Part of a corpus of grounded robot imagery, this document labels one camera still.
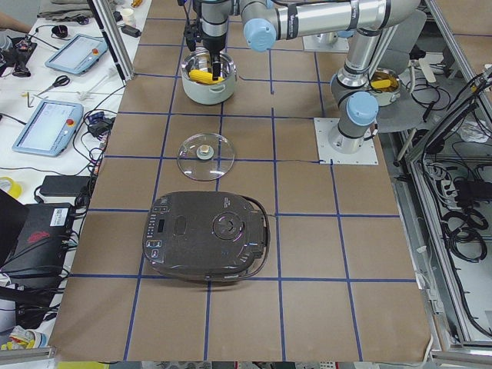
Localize glass pot lid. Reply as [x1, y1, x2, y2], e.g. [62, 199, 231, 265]
[177, 133, 235, 181]

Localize white paper cup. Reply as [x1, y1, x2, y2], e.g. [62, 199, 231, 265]
[120, 8, 136, 27]

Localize pale green electric pot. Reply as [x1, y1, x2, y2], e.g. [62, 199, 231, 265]
[181, 48, 238, 105]

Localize teach pendant tablet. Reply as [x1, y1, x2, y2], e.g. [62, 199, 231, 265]
[45, 34, 108, 75]
[12, 99, 84, 157]

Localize far teach pendant tablet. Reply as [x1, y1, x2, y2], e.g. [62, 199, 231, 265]
[45, 34, 108, 75]

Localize grey chair with bowl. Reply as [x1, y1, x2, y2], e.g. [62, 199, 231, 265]
[371, 10, 427, 133]

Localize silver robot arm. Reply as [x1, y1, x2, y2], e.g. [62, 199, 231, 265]
[184, 0, 418, 155]

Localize yellow tape roll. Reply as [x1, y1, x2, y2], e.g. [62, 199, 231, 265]
[0, 177, 22, 199]

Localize near teach pendant tablet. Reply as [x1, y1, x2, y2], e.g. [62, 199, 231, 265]
[12, 99, 84, 157]

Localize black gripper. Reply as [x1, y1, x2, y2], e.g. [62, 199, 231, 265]
[184, 21, 228, 80]

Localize yellow toy corn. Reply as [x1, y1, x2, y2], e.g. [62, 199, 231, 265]
[188, 69, 224, 85]

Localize black mini computer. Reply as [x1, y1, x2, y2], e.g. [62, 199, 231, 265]
[1, 203, 76, 278]

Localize black scissors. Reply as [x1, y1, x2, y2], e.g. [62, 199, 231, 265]
[41, 75, 71, 94]

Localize black power adapter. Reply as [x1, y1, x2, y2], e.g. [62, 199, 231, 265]
[38, 175, 89, 197]

